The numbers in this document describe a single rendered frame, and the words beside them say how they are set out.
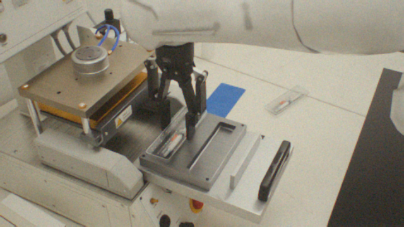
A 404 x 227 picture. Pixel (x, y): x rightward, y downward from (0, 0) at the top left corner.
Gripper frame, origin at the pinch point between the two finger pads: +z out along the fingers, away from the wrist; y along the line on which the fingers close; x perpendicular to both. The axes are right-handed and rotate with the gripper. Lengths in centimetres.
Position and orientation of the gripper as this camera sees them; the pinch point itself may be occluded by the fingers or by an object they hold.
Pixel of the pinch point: (177, 120)
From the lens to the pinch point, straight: 91.4
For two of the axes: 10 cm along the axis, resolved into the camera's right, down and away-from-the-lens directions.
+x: 4.5, -5.6, 7.0
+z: 0.0, 7.8, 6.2
